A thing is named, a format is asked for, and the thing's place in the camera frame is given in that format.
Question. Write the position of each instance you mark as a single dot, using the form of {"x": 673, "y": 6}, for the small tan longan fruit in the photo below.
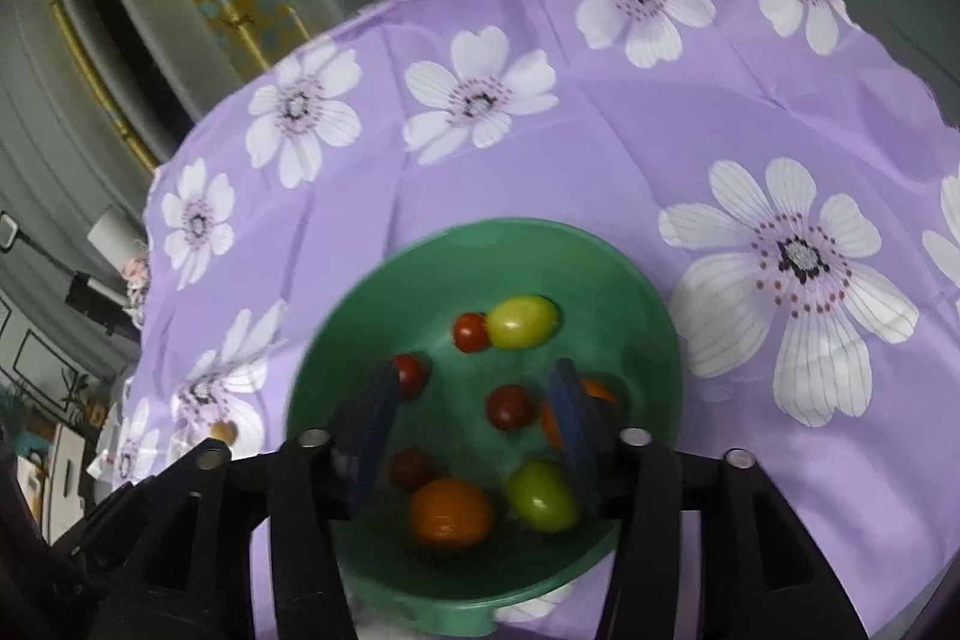
{"x": 223, "y": 431}

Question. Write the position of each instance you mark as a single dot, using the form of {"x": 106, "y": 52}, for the white paper roll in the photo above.
{"x": 117, "y": 238}

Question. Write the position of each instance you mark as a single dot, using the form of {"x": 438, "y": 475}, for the large orange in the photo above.
{"x": 451, "y": 514}

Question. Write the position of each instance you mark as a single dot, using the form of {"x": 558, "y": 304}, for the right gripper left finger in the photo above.
{"x": 171, "y": 556}

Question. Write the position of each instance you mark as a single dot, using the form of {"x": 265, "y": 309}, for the red cherry tomato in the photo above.
{"x": 413, "y": 373}
{"x": 412, "y": 468}
{"x": 510, "y": 408}
{"x": 470, "y": 334}

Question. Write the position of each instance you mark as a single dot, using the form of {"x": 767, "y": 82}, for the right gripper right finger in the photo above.
{"x": 761, "y": 574}

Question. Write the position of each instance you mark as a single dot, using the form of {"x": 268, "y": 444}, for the purple floral tablecloth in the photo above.
{"x": 789, "y": 188}

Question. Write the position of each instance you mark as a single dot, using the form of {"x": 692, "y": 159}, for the small orange tangerine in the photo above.
{"x": 599, "y": 401}

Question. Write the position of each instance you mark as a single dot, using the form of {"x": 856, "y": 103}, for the green plastic bowl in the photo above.
{"x": 616, "y": 330}

